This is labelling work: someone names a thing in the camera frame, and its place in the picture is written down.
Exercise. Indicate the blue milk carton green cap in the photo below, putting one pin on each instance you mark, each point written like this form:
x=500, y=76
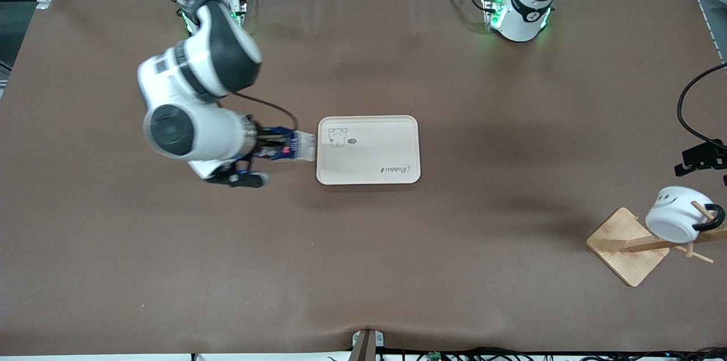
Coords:
x=304, y=146

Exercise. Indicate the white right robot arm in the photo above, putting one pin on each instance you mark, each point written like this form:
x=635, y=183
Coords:
x=193, y=131

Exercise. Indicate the wooden cup rack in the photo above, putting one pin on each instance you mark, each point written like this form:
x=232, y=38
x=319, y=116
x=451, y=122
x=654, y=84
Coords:
x=625, y=247

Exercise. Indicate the beige plastic tray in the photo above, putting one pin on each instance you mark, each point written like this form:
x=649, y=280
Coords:
x=369, y=156

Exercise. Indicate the metal table edge bracket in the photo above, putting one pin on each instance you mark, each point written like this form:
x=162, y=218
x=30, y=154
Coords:
x=366, y=347

